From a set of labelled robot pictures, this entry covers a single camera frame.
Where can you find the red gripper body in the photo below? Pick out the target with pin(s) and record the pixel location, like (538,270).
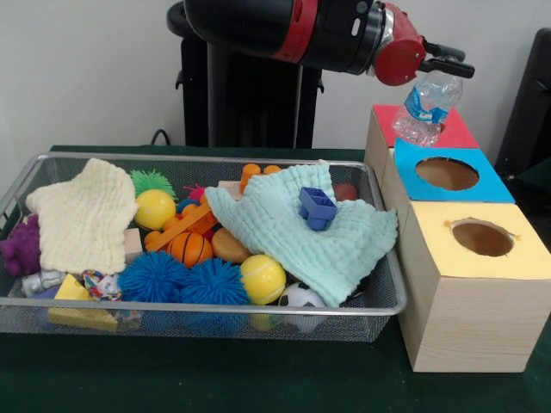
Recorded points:
(400,62)

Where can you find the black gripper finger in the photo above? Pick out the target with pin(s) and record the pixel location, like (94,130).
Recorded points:
(452,69)
(447,51)

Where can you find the clear packet with blue print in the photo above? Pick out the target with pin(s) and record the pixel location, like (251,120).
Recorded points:
(424,107)

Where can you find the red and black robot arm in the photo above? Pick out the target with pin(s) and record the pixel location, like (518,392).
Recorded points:
(280,26)

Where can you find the wooden box with three holes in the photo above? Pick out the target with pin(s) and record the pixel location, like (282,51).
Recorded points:
(469,327)

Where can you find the black upright panel stand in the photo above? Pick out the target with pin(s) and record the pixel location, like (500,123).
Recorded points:
(529,107)

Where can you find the dark green table cloth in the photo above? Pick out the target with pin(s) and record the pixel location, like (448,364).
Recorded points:
(215,378)
(536,189)

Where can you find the blue plastic building block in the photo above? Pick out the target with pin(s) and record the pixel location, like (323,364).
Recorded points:
(318,211)

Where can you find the mint green waffle cloth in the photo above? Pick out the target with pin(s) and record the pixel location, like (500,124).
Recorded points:
(301,245)

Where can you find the small black-white soccer ball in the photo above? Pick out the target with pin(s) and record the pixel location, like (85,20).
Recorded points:
(301,296)

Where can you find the yellow tennis ball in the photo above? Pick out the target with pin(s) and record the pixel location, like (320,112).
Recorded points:
(262,279)

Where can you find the small orange basketball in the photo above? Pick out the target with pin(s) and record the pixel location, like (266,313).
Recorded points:
(189,249)

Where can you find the blue spiky rubber ball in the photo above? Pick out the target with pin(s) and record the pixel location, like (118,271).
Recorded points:
(213,284)
(150,277)

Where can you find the cream waffle cloth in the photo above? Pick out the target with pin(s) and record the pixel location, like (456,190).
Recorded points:
(82,215)

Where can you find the yellow wedge block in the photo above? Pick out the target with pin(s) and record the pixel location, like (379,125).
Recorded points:
(69,293)

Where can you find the purple knobbly rubber toy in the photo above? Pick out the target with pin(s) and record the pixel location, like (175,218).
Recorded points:
(21,249)

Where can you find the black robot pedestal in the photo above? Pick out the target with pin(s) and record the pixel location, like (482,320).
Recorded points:
(254,107)

